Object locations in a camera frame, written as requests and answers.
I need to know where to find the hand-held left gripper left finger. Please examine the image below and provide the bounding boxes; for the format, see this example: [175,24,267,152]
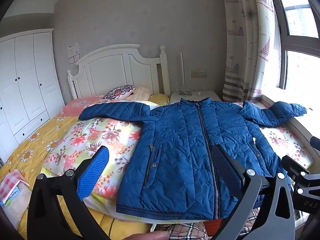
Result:
[27,145,118,240]

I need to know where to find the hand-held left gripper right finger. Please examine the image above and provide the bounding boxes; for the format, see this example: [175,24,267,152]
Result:
[212,144,296,240]

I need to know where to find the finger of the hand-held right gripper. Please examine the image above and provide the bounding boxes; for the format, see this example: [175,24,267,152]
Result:
[282,154,311,178]
[310,136,320,152]

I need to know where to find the blue puffer jacket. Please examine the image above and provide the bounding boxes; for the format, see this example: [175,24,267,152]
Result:
[79,97,307,222]

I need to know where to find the person's left hand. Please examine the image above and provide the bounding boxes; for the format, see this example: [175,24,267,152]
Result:
[120,231,170,240]

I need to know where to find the floral quilt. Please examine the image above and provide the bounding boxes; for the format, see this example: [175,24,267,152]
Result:
[41,99,314,224]

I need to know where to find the yellow daisy bed sheet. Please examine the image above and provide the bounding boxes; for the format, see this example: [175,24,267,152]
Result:
[0,115,155,240]

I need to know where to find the pink floral pillow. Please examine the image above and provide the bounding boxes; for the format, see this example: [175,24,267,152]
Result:
[57,97,105,117]

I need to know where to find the plaid cloth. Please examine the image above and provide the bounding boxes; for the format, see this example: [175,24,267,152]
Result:
[150,209,265,240]

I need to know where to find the white nightstand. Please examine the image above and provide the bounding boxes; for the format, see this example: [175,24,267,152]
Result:
[169,90,223,104]

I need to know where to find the patterned round cushion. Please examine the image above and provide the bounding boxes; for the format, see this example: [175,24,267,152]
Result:
[102,84,136,100]

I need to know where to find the beige cloth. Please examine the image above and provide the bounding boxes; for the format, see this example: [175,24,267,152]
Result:
[4,184,33,230]

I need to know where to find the pink checked cloth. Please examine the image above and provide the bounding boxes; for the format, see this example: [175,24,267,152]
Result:
[0,169,31,207]

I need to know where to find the peach fluffy pillow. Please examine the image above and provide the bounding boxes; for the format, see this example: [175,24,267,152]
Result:
[129,87,151,100]

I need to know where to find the yellow pillow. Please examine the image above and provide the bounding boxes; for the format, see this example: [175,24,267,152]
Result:
[149,93,170,105]

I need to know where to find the white wooden bed headboard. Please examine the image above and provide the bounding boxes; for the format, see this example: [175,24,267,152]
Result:
[67,44,168,100]

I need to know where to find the dark framed window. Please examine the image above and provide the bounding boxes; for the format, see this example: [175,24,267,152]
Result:
[269,0,320,90]

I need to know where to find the white pole lamp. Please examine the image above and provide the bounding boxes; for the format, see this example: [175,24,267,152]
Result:
[174,53,193,97]

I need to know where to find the white wardrobe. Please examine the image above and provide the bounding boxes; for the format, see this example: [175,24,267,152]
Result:
[0,28,66,164]

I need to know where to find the sailboat print curtain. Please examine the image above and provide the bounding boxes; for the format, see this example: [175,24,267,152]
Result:
[220,0,275,103]

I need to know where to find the paper wall notice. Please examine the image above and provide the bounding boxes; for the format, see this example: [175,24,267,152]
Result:
[68,42,80,55]

